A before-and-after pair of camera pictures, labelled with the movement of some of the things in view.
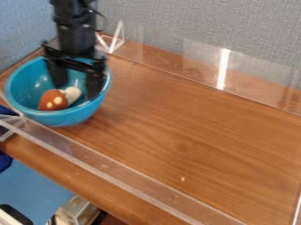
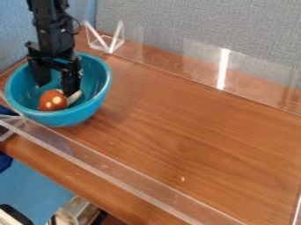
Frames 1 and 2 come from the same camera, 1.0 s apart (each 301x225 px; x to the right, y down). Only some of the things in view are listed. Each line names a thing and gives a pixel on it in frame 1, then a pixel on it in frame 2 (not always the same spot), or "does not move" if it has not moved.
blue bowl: (29, 82) does not move
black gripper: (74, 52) -> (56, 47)
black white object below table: (13, 217) does not move
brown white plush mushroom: (58, 99) does not move
